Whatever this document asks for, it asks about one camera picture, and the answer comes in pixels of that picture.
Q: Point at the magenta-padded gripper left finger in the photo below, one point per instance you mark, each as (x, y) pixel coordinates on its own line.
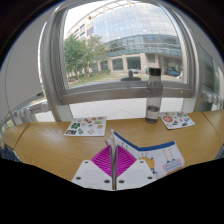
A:
(91, 175)

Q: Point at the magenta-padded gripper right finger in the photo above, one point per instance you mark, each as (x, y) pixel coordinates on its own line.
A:
(133, 175)

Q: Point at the large white sticker sheet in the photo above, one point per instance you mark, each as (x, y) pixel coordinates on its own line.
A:
(85, 126)

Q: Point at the sticker sheet with red circle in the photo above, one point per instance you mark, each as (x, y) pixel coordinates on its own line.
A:
(176, 120)

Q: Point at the clear grey water bottle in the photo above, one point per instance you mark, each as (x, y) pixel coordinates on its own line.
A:
(154, 96)

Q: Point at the green tree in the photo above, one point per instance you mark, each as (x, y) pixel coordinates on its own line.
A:
(76, 53)

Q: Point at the glass office building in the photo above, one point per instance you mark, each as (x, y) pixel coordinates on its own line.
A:
(140, 26)

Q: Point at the white window frame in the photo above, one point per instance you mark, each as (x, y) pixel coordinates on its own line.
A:
(100, 94)

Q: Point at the white wall socket trunking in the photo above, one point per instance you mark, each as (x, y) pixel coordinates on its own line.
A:
(211, 98)
(33, 110)

